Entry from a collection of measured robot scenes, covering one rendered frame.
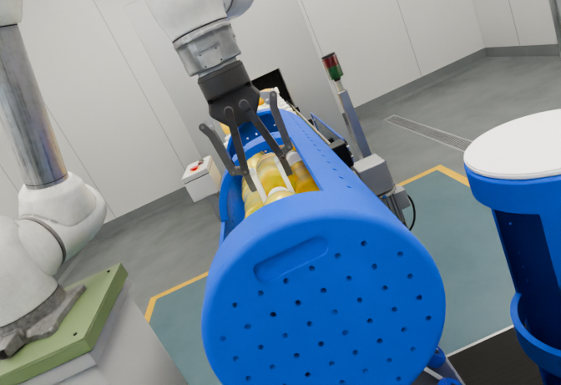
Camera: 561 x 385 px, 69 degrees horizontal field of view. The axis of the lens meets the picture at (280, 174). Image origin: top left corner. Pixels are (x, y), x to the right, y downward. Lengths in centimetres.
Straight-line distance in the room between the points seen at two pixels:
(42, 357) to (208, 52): 71
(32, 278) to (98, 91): 477
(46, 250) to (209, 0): 74
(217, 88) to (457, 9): 577
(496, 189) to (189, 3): 60
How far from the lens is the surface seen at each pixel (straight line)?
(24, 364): 105
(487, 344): 175
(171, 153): 568
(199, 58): 61
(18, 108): 111
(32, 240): 112
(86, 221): 120
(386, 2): 590
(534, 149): 88
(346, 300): 49
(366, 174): 154
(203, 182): 151
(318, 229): 44
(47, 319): 111
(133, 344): 120
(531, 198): 82
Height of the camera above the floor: 140
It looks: 17 degrees down
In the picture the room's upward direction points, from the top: 25 degrees counter-clockwise
